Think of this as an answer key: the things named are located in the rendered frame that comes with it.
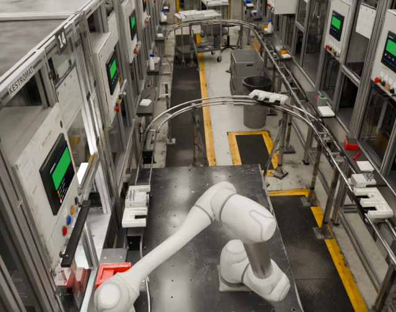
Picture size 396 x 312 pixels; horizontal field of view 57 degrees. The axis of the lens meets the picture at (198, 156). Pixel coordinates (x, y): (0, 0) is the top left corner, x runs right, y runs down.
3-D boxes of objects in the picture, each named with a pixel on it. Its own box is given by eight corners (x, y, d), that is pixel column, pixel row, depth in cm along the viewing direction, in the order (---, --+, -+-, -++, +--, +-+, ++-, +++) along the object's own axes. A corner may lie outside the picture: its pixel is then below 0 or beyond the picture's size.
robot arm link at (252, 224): (260, 264, 204) (296, 286, 191) (244, 288, 197) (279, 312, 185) (236, 182, 148) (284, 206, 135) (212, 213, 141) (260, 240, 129)
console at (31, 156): (62, 270, 130) (26, 164, 105) (-19, 273, 130) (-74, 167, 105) (88, 195, 166) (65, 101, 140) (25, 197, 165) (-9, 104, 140)
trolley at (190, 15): (182, 67, 694) (179, 14, 641) (174, 59, 739) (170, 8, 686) (224, 61, 718) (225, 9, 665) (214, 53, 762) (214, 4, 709)
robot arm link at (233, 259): (231, 255, 215) (232, 228, 203) (257, 272, 205) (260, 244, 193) (213, 273, 205) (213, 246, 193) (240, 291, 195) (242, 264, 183)
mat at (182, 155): (217, 176, 405) (217, 174, 404) (164, 177, 404) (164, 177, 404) (200, 33, 894) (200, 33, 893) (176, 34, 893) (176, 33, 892)
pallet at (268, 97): (248, 103, 376) (249, 93, 371) (253, 97, 386) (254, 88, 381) (282, 109, 360) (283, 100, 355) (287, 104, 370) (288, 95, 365)
